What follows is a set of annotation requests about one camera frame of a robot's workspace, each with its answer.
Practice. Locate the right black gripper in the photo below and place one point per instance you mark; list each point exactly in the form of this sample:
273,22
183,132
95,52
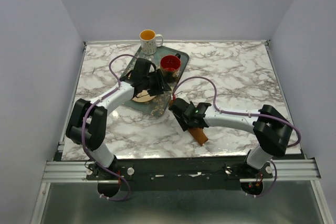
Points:
184,125

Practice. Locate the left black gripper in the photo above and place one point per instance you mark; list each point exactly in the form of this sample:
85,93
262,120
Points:
161,85

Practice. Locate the brown cloth napkin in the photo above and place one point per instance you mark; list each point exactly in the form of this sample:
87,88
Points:
198,133

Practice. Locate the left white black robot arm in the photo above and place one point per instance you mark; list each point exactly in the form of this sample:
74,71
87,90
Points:
88,121

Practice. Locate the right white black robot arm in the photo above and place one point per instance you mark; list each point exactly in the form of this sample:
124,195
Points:
270,128

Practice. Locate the white mug yellow inside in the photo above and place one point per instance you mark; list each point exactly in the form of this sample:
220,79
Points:
150,41

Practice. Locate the green floral tray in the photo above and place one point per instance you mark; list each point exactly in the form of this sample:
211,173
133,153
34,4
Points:
157,105

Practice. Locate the red black mug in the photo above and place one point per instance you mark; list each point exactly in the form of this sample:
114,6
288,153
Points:
170,67

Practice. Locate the peach floral plate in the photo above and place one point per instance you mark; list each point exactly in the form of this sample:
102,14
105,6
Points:
143,97

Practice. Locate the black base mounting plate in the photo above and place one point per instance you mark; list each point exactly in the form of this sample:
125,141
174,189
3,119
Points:
193,173

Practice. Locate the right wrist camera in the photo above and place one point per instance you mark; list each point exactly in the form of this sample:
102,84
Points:
181,95

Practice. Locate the aluminium frame rail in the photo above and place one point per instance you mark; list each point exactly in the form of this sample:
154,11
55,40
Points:
287,170

